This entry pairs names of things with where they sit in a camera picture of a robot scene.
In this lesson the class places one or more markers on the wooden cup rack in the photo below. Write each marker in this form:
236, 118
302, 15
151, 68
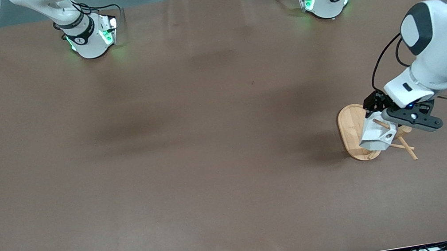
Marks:
350, 132

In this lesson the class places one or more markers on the white faceted cup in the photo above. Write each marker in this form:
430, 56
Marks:
375, 137

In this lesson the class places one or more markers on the brown table cover sheet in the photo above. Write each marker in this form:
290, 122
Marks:
233, 187

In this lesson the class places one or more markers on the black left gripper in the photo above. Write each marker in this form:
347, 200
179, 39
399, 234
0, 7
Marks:
375, 101

